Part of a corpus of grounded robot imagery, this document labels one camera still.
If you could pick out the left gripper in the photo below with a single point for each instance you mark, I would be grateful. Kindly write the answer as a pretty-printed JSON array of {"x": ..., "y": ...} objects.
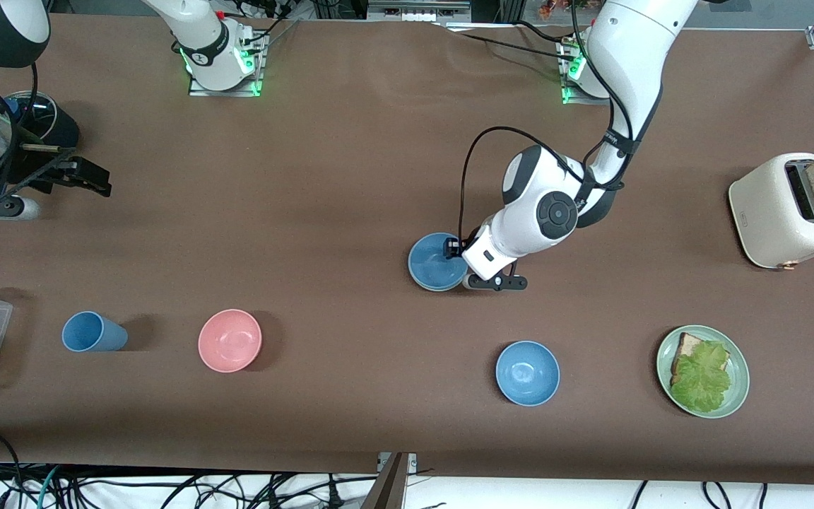
[{"x": 462, "y": 244}]

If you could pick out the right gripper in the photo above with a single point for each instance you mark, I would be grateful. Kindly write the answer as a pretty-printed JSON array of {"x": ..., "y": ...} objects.
[{"x": 41, "y": 167}]

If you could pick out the blue bowl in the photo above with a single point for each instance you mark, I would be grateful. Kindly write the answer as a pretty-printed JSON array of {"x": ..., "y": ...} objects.
[
  {"x": 429, "y": 265},
  {"x": 527, "y": 373}
]

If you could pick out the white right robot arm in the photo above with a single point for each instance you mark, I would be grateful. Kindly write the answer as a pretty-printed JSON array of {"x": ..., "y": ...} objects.
[{"x": 198, "y": 42}]

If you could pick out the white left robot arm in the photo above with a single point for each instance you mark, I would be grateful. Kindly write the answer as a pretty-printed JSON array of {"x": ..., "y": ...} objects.
[{"x": 626, "y": 56}]

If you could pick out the pink bowl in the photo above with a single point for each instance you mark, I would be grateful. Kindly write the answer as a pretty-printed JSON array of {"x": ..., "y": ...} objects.
[{"x": 230, "y": 341}]

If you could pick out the brown table cover mat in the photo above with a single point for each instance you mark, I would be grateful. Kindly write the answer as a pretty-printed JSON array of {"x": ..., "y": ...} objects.
[{"x": 308, "y": 177}]

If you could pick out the blue cup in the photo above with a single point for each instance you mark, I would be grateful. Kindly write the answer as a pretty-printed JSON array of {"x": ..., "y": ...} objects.
[{"x": 92, "y": 332}]

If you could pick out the grey power strip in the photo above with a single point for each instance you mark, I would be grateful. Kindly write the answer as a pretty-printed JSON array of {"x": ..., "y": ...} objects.
[{"x": 417, "y": 10}]

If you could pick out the toast slice with brown crust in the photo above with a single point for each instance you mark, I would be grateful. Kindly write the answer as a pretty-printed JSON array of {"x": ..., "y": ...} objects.
[{"x": 689, "y": 344}]

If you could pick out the orange packaged items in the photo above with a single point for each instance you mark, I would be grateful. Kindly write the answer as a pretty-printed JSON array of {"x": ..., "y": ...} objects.
[{"x": 562, "y": 7}]

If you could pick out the green lettuce leaf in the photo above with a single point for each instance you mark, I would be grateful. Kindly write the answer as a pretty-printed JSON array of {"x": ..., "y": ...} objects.
[{"x": 700, "y": 382}]

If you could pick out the green plate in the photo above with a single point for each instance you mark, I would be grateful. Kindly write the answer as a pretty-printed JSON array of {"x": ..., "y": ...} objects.
[{"x": 740, "y": 375}]

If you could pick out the cream white toaster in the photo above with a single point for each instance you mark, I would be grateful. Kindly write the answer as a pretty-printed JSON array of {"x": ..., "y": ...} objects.
[{"x": 767, "y": 226}]

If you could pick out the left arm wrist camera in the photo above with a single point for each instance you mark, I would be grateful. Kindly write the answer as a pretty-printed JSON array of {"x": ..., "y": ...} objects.
[{"x": 495, "y": 283}]

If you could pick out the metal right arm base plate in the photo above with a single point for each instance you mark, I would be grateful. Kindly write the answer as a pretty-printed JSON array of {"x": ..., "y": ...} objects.
[{"x": 237, "y": 90}]

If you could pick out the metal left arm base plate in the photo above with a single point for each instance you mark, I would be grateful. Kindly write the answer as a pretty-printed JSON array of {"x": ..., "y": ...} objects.
[{"x": 569, "y": 97}]

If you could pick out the metal camera stand bracket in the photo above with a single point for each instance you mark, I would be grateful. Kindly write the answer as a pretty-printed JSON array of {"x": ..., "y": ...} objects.
[{"x": 393, "y": 488}]

